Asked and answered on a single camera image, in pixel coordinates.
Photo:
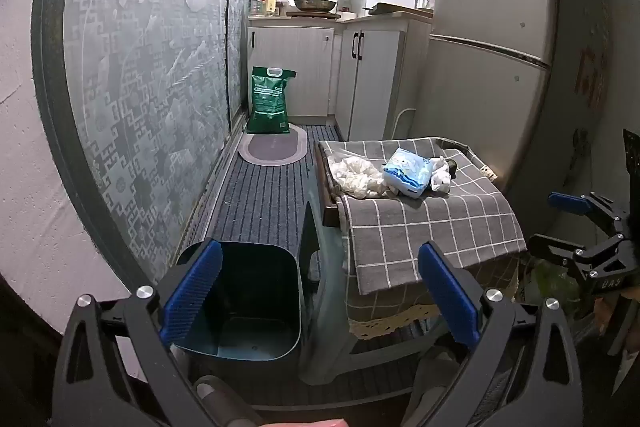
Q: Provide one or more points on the white single-door kitchen cabinet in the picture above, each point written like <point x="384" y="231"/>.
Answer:
<point x="295" y="67"/>

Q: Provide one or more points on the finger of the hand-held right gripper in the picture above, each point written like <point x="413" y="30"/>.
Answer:
<point x="570" y="202"/>
<point x="575" y="254"/>

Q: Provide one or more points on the teal plastic bin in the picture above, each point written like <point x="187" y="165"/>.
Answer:
<point x="250" y="287"/>

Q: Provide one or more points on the metal frying pan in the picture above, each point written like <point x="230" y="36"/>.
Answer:
<point x="315" y="4"/>

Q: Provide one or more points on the white double-door kitchen cabinet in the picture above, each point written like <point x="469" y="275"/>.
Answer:
<point x="370" y="77"/>

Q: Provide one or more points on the striped grey floor runner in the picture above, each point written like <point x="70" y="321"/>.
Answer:
<point x="260" y="202"/>

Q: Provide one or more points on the patterned frosted glass door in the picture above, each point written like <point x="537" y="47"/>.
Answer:
<point x="242" y="32"/>
<point x="140" y="97"/>

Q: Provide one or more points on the blue and white packet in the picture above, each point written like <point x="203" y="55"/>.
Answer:
<point x="407" y="172"/>

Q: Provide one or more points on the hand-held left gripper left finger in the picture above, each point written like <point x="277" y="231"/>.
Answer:
<point x="192" y="287"/>

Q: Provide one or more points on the silver refrigerator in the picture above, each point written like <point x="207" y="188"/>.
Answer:
<point x="490" y="82"/>

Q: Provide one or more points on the green rice bag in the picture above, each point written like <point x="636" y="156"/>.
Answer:
<point x="270" y="107"/>

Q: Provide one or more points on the grey oval mat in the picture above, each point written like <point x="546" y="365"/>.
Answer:
<point x="272" y="152"/>

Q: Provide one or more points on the small wooden table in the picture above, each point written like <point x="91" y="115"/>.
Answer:
<point x="331" y="212"/>

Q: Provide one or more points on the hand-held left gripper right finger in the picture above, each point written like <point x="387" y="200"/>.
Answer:
<point x="447" y="292"/>

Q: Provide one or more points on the grey plastic stool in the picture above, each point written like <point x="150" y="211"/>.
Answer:
<point x="325" y="332"/>

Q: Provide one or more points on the green plastic bag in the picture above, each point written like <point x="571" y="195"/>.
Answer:
<point x="550" y="282"/>

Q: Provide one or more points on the dark round board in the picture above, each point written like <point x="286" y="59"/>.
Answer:
<point x="312" y="14"/>

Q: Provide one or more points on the white plastic bag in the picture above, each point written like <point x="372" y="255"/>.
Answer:
<point x="357" y="177"/>

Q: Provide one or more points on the grey checked cloth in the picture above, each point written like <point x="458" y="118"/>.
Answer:
<point x="425" y="227"/>

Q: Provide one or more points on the white power strip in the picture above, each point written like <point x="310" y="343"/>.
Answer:
<point x="488" y="172"/>

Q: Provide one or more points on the tan lace-trimmed cloth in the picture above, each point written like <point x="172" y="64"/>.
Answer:
<point x="395" y="307"/>

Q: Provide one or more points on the wooden cutting board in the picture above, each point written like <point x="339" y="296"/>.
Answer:
<point x="395" y="8"/>

